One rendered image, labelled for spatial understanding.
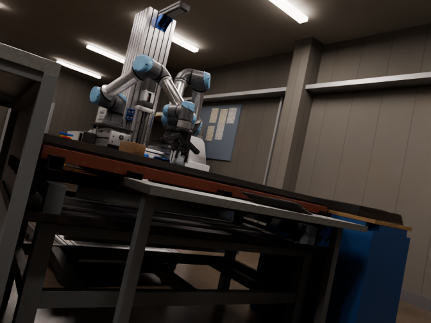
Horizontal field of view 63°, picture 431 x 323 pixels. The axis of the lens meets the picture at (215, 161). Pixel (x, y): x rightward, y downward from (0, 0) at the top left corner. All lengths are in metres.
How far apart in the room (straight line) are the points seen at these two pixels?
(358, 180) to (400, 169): 0.51
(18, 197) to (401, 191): 4.03
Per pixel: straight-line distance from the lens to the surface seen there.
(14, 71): 1.17
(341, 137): 5.03
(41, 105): 1.16
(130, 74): 2.29
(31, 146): 1.15
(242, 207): 1.31
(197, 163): 6.05
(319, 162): 5.12
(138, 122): 2.69
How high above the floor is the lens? 0.79
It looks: 4 degrees up
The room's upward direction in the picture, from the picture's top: 12 degrees clockwise
